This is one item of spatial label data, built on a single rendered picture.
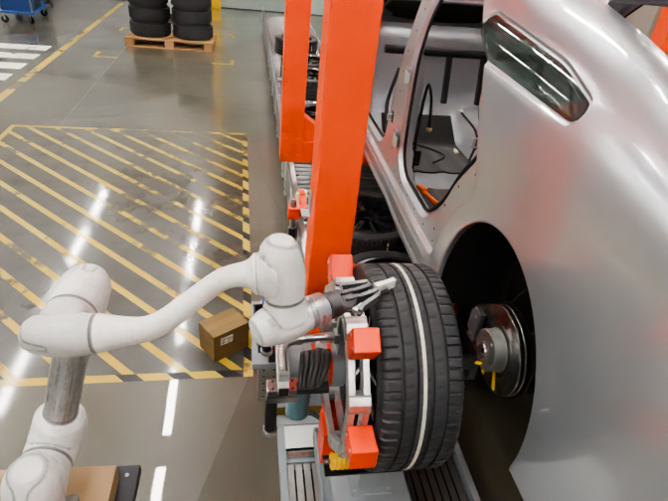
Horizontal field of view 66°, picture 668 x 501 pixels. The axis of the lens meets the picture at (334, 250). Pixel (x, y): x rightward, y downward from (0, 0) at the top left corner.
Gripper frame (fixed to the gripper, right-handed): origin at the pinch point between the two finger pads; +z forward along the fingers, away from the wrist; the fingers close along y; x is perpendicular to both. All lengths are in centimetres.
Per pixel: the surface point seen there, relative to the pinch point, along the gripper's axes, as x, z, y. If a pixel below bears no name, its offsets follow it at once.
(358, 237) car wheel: -80, 80, -111
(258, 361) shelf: -78, -14, -51
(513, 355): -28, 42, 24
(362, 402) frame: -20.7, -17.6, 18.7
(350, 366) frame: -14.4, -17.2, 10.8
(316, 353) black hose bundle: -13.7, -23.5, 3.0
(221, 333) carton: -109, -11, -101
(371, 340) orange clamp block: -3.7, -13.6, 13.1
